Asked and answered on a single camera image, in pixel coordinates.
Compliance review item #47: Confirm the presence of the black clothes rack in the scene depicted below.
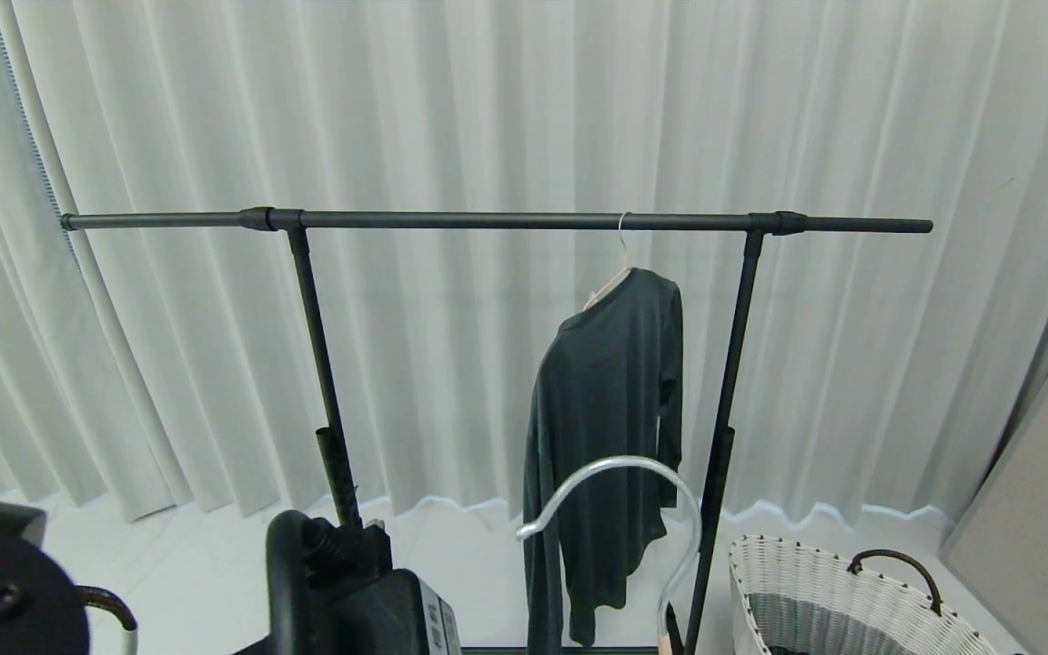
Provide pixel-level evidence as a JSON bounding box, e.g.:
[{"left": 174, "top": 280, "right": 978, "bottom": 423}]
[{"left": 60, "top": 207, "right": 934, "bottom": 655}]

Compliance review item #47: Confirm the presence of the pink clothes hanger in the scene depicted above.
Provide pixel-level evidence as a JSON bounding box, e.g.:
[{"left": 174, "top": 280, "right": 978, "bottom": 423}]
[
  {"left": 515, "top": 455, "right": 703, "bottom": 655},
  {"left": 583, "top": 214, "right": 636, "bottom": 312}
]

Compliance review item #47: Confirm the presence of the white curtain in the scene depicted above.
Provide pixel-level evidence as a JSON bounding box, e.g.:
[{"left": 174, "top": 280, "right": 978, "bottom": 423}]
[{"left": 0, "top": 0, "right": 1048, "bottom": 547}]

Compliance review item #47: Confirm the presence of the dark grey long-sleeved shirt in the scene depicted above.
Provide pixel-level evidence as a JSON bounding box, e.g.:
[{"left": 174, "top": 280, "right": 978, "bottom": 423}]
[{"left": 522, "top": 267, "right": 685, "bottom": 655}]

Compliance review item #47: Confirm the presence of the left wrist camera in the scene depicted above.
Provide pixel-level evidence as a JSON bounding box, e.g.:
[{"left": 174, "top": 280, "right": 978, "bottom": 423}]
[{"left": 306, "top": 519, "right": 463, "bottom": 655}]

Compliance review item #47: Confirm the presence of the white laundry basket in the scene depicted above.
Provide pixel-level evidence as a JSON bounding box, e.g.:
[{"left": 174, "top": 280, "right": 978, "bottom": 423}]
[{"left": 729, "top": 535, "right": 1000, "bottom": 655}]

